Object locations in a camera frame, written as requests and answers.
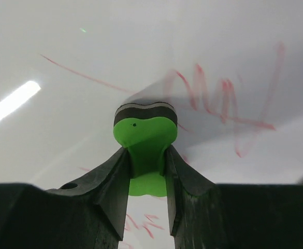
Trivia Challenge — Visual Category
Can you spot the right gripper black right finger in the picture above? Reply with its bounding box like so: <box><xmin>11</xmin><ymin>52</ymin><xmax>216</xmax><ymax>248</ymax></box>
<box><xmin>165</xmin><ymin>147</ymin><xmax>303</xmax><ymax>248</ymax></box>

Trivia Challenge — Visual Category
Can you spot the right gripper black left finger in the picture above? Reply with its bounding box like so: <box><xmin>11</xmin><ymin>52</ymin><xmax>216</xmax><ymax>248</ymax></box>
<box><xmin>0</xmin><ymin>148</ymin><xmax>130</xmax><ymax>248</ymax></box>

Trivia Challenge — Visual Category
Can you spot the green whiteboard eraser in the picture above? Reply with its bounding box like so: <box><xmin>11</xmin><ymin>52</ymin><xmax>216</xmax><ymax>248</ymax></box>
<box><xmin>113</xmin><ymin>102</ymin><xmax>178</xmax><ymax>197</ymax></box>

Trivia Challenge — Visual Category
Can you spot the white whiteboard black frame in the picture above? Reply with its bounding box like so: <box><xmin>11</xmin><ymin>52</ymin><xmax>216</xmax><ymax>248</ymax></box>
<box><xmin>0</xmin><ymin>1</ymin><xmax>303</xmax><ymax>248</ymax></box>

